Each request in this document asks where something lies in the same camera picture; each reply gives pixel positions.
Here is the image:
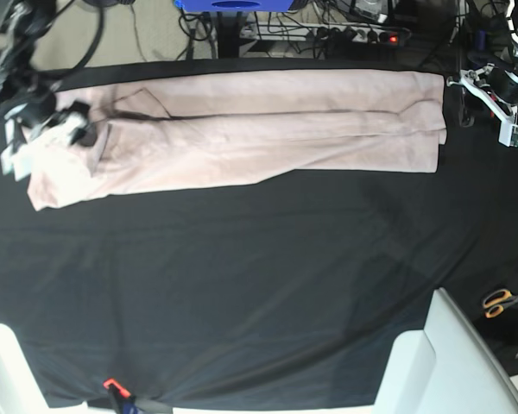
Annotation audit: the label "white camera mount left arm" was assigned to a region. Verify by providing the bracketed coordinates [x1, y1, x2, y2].
[445, 63, 518, 148]

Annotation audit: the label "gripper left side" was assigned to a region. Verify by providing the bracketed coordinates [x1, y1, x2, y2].
[487, 65, 518, 105]

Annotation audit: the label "black stand pole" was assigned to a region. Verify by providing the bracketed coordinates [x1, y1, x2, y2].
[214, 11, 243, 59]

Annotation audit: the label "white power strip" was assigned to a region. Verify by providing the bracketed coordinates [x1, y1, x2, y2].
[240, 21, 409, 46]

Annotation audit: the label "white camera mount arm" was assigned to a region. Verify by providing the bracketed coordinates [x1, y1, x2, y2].
[445, 63, 518, 148]
[0, 110, 91, 181]

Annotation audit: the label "pink T-shirt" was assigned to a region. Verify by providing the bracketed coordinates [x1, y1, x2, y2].
[28, 69, 446, 210]

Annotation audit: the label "red black clamp bottom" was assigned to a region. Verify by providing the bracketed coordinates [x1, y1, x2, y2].
[103, 378, 139, 414]

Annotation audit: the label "orange handled scissors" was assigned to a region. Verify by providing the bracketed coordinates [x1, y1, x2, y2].
[482, 289, 518, 319]

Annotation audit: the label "black table cloth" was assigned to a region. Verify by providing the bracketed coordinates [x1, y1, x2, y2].
[0, 91, 518, 411]

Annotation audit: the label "white table frame left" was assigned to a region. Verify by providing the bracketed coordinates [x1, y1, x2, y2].
[0, 323, 89, 414]

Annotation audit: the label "white table frame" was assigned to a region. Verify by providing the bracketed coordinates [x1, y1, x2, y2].
[372, 288, 518, 414]
[0, 323, 89, 414]

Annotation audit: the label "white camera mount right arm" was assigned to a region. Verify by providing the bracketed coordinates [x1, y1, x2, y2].
[0, 110, 91, 181]

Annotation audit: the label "white table frame right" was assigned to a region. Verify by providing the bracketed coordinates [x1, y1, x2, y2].
[372, 288, 518, 414]

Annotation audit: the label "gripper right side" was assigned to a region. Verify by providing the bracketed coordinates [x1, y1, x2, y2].
[3, 88, 97, 147]

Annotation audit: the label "blue plastic box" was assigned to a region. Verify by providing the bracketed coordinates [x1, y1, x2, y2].
[174, 0, 294, 12]

